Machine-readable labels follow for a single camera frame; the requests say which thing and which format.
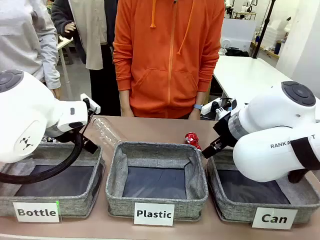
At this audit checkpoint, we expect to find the white box panel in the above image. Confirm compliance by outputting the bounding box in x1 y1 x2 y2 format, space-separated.
220 18 257 50

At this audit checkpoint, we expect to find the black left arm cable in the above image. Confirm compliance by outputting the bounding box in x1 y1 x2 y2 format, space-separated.
0 129 85 185

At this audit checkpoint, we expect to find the white Bottle label sign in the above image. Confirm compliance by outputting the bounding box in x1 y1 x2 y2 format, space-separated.
12 201 61 224

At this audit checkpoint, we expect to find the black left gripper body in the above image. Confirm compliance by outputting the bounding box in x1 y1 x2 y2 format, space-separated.
80 135 99 155

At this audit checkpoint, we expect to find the grey fabric basket plastic label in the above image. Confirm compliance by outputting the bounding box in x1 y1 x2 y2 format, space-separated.
105 141 210 223

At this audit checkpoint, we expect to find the person in beige coat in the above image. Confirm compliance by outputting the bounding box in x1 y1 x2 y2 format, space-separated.
50 0 122 117

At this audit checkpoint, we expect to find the black tripod pole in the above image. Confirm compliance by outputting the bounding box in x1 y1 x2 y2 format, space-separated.
251 0 276 59

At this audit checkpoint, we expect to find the large white table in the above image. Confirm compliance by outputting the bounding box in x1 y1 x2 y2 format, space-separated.
212 55 320 101

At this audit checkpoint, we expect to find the person's right hand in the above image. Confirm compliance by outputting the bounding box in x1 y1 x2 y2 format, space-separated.
120 104 135 118

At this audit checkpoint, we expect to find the person's left hand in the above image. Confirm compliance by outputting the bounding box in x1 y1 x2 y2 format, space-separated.
188 108 201 121

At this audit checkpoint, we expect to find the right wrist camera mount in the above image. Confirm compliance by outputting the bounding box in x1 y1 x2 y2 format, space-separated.
211 98 238 119

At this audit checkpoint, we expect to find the small white desk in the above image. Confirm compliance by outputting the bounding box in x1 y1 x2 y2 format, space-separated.
56 36 75 99

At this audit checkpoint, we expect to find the person in grey sweatshirt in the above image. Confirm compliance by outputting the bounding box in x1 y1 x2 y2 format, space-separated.
0 0 62 100

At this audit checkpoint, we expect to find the white Plastic label sign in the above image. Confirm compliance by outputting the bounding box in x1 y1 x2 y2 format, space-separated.
133 202 175 227

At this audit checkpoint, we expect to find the grey fabric basket can label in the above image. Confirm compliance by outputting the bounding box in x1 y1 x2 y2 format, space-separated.
206 147 320 225

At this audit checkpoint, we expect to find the person in orange hoodie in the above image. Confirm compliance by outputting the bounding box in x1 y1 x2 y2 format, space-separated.
112 0 226 120

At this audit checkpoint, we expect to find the white Can label sign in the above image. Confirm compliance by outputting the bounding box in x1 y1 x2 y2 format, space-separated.
251 207 299 230

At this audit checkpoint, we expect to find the large clear plastic bottle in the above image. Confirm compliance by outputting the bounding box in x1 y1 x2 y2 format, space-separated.
92 116 129 149

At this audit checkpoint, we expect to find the clear storage boxes stack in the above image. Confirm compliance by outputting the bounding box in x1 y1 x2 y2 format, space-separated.
261 19 293 50

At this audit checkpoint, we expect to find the crushed red soda can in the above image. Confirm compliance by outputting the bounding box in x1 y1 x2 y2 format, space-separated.
184 132 203 152

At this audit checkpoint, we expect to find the black bag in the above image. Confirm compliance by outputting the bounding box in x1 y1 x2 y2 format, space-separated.
224 47 250 58

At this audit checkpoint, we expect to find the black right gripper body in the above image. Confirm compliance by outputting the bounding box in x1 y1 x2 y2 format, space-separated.
212 113 241 149

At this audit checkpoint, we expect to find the person's left forearm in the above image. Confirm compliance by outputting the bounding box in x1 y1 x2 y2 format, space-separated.
195 90 207 107

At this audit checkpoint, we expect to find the white power strip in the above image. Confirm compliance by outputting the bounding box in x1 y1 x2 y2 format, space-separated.
200 98 232 116

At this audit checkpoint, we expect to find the person's right forearm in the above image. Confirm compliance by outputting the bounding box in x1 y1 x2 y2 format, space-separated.
119 89 131 108

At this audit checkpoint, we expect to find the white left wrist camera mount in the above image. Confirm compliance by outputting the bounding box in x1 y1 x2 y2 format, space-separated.
80 93 102 114

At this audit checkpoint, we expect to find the grey fabric basket bottle label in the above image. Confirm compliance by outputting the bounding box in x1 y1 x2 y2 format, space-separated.
0 141 106 219

